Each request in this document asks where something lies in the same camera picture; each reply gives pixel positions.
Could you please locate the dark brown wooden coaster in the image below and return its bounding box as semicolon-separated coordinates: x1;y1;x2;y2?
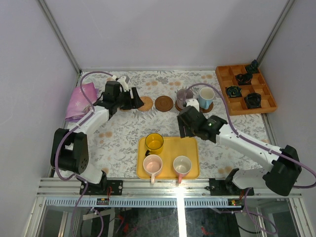
175;101;186;111
155;96;173;112
199;102;214;113

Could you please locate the purple mug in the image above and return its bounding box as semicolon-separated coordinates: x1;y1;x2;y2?
176;89;194;103

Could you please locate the blue mug cream inside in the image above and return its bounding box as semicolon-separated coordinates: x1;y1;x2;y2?
198;87;215;109

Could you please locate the cream mug pink handle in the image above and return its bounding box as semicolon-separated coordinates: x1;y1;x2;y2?
173;156;192;184

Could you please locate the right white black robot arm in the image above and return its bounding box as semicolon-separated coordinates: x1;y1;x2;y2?
177;106;302;197

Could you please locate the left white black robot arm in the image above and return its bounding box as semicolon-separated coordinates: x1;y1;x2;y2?
50;79;144;195

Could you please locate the yellow glass cup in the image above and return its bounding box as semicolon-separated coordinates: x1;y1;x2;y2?
145;133;164;155

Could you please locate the yellow plastic tray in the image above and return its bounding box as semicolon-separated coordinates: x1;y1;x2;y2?
136;137;200;180

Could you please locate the pink star cloth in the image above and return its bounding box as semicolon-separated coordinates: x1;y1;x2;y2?
65;82;98;121

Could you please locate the black object in tray left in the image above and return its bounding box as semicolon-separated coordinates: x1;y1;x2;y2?
226;85;242;98

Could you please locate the black object in tray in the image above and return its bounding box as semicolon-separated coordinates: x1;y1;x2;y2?
244;93;261;109
235;73;253;85
226;85;242;98
245;59;259;74

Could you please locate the pink mug left front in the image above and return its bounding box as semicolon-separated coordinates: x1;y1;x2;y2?
143;155;163;184

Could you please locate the orange compartment tray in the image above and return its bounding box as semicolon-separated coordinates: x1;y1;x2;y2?
215;65;277;116

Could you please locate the black object in tray front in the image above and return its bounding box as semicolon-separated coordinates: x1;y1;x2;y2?
244;93;261;109

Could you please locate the black object in tray middle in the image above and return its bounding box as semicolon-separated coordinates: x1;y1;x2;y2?
235;73;253;85

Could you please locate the black object in tray back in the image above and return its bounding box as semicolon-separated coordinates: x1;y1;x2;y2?
245;59;259;74

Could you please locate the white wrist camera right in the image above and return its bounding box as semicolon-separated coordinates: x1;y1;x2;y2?
186;98;199;112

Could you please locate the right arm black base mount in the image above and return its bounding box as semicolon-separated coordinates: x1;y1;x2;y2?
204;168;249;196

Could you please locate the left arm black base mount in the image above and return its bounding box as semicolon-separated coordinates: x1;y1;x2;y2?
84;171;123;196

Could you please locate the aluminium front rail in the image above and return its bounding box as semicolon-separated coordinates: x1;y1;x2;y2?
37;177;303;198

